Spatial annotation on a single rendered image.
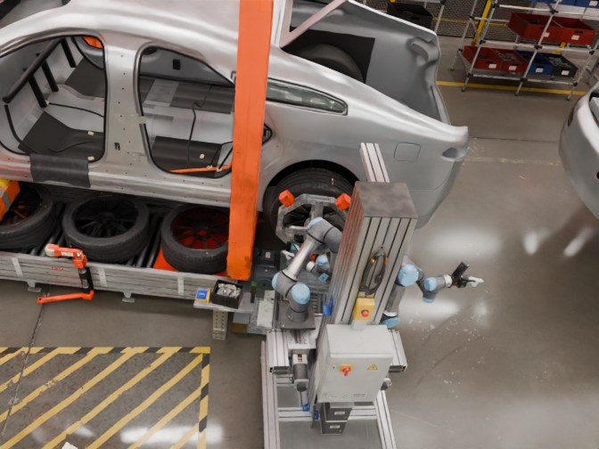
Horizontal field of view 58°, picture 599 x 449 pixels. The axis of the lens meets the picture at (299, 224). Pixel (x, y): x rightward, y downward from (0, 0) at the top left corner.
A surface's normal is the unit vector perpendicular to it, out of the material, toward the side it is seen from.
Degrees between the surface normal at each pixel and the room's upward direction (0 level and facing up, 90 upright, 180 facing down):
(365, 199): 0
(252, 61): 90
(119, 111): 86
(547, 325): 0
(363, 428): 0
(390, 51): 90
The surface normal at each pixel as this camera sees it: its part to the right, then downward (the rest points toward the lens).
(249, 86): -0.04, 0.69
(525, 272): 0.12, -0.72
